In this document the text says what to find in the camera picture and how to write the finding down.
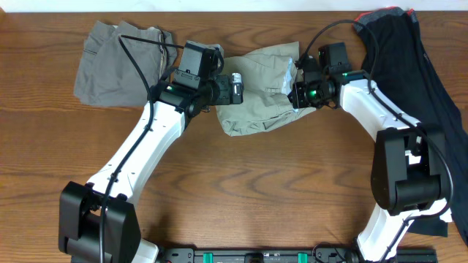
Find black garment with red trim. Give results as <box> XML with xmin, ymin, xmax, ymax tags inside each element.
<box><xmin>354</xmin><ymin>7</ymin><xmax>467</xmax><ymax>240</ymax></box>

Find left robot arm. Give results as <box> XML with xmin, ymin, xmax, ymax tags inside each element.
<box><xmin>58</xmin><ymin>41</ymin><xmax>243</xmax><ymax>263</ymax></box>

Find white cloth piece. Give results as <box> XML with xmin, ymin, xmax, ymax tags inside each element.
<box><xmin>439</xmin><ymin>208</ymin><xmax>453</xmax><ymax>223</ymax></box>

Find khaki beige shorts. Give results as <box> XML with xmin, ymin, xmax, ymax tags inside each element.
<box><xmin>216</xmin><ymin>42</ymin><xmax>315</xmax><ymax>137</ymax></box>

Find folded grey shorts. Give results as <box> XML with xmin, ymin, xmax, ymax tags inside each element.
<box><xmin>74</xmin><ymin>21</ymin><xmax>178</xmax><ymax>107</ymax></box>

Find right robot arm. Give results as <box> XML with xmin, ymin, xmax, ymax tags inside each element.
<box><xmin>288</xmin><ymin>42</ymin><xmax>453</xmax><ymax>262</ymax></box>

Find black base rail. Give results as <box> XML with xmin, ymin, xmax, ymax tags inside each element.
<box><xmin>156</xmin><ymin>248</ymin><xmax>438</xmax><ymax>263</ymax></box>

